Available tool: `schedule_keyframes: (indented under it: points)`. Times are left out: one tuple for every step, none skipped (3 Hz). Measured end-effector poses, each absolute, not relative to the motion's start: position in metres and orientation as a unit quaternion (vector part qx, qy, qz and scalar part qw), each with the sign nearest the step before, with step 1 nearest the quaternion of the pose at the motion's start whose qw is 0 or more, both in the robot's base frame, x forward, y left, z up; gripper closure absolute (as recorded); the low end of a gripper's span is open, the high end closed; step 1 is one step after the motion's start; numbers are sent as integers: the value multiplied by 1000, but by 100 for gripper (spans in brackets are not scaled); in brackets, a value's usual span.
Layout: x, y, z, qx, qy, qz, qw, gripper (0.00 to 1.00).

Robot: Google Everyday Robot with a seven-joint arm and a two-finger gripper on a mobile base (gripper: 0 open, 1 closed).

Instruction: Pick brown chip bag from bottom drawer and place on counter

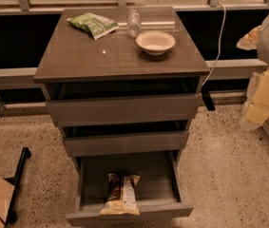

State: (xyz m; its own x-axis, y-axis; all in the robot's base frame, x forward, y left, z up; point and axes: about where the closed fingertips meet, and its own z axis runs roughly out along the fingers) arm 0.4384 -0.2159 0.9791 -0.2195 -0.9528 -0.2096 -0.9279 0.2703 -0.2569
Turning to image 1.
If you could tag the grey drawer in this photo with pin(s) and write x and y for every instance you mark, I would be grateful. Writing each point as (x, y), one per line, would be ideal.
(122, 144)
(158, 193)
(124, 110)

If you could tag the white paper bowl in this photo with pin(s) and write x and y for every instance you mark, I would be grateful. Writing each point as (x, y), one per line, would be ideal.
(155, 42)

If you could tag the brown chip bag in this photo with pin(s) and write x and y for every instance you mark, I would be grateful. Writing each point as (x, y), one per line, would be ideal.
(122, 198)

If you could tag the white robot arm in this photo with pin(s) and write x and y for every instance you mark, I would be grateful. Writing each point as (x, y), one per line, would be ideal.
(263, 42)

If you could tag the grey bottom drawer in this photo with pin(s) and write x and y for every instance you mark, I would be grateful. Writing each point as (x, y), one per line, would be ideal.
(158, 193)

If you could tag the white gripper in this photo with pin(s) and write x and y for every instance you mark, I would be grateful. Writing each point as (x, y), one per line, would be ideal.
(256, 109)

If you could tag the black metal stand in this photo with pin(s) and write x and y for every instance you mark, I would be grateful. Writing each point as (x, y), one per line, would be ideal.
(15, 182)

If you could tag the grey top drawer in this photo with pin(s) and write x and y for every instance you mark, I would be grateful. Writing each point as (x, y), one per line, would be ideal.
(124, 110)

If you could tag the grey middle drawer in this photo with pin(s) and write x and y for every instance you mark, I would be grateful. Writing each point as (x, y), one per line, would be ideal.
(122, 144)

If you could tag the grey drawer cabinet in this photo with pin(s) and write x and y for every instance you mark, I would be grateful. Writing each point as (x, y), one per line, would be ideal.
(77, 67)

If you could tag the clear glass jar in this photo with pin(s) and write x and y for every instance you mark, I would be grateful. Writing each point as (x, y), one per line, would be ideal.
(134, 25)

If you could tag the green chip bag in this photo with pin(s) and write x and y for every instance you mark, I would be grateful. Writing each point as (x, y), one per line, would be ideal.
(96, 25)

